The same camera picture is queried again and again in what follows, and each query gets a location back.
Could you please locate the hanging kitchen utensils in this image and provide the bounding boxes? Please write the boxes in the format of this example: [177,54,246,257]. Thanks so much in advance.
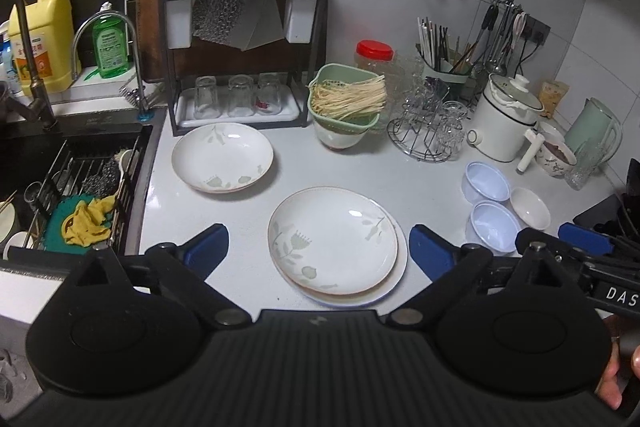
[470,0,528,76]

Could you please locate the small white bowl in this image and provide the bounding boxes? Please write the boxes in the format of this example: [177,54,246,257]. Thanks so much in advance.
[510,186,552,230]

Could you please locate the paper snack bag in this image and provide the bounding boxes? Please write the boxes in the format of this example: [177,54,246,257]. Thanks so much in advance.
[539,80,571,118]

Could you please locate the black kitchen rack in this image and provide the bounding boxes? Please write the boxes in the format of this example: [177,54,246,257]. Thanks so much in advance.
[159,0,331,136]

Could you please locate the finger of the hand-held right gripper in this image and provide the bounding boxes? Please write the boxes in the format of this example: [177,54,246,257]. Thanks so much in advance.
[557,222,640,280]

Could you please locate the clear glass tumbler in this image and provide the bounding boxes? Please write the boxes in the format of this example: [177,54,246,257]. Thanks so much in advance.
[565,142,603,191]

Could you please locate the white electric pot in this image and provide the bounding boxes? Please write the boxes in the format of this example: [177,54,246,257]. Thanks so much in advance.
[467,73,546,172]

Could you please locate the small floral white plate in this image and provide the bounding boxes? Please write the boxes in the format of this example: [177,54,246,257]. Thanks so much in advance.
[171,123,275,194]

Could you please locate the white utensil cup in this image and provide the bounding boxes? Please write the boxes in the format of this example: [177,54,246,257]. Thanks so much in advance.
[284,0,317,44]
[165,0,194,48]

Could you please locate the steel wool scrubber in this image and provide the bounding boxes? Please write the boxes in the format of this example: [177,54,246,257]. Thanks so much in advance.
[82,159,123,198]

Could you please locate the sink drying rack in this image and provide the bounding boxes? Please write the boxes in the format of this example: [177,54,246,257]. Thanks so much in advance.
[24,134,147,254]

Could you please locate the red lid plastic jar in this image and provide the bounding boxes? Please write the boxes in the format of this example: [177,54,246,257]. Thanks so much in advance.
[356,40,396,78]

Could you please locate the person's right hand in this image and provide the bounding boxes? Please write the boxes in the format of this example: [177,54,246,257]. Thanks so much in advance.
[597,314,640,413]

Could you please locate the green plastic basket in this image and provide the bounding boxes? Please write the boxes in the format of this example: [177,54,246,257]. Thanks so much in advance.
[307,63,387,134]

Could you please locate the white bowl with brown foot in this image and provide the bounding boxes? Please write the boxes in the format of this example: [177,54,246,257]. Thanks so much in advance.
[314,119,365,152]

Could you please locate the large floral white plate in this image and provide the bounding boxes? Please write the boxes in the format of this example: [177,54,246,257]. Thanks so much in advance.
[267,187,399,297]

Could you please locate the wooden cutting board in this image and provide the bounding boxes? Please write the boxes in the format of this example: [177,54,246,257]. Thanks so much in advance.
[136,0,331,84]

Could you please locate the dried noodles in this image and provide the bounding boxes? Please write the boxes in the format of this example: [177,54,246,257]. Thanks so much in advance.
[312,77,388,118]

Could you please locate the bundle of chopsticks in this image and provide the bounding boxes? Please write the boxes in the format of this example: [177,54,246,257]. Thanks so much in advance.
[417,16,478,75]

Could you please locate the floral bowl with brown contents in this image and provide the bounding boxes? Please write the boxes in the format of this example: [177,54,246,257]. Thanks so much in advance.
[535,138,578,180]

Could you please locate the blue rimmed white plate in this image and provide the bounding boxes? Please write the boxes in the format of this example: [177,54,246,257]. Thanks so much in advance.
[280,217,407,308]

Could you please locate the green chopstick holder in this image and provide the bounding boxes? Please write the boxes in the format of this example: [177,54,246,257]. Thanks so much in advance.
[422,54,477,108]

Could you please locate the translucent blue bowl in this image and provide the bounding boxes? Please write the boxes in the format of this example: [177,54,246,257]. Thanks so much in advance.
[469,201,522,256]
[461,161,511,206]

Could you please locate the yellow detergent bottle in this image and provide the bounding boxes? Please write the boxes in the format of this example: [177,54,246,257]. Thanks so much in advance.
[7,0,76,94]

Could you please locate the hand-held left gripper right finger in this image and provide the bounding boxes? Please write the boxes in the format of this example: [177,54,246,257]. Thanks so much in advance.
[382,224,586,328]

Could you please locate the chrome flexible faucet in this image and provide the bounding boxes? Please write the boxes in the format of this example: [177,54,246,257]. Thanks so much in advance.
[72,11,155,124]

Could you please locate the wire cup rack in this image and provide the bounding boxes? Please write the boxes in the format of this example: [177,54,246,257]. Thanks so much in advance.
[387,92,468,164]

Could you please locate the yellow cloth on green sponge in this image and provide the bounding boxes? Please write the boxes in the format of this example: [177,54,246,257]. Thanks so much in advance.
[42,194,121,252]

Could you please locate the pale green pitcher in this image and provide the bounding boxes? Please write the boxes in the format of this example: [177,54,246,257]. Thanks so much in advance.
[565,98,623,168]

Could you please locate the black wall socket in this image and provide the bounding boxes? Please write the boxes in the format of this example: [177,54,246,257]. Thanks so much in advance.
[520,18,552,46]

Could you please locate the cluster of clear glass cups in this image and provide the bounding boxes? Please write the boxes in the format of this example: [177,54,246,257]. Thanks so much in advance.
[387,54,468,155]

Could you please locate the steel cleaver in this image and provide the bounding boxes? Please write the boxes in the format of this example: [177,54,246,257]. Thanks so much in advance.
[207,0,286,52]

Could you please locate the green dish soap bottle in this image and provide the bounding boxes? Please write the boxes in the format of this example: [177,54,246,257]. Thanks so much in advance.
[91,2,130,79]

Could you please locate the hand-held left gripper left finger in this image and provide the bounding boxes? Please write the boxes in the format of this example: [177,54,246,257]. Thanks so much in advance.
[82,223,253,328]

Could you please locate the upturned drinking glass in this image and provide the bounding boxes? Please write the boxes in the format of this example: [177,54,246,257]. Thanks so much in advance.
[193,76,218,120]
[227,74,256,118]
[256,73,283,115]

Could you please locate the dark sink faucet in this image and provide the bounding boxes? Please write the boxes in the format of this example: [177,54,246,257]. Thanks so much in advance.
[0,0,60,131]

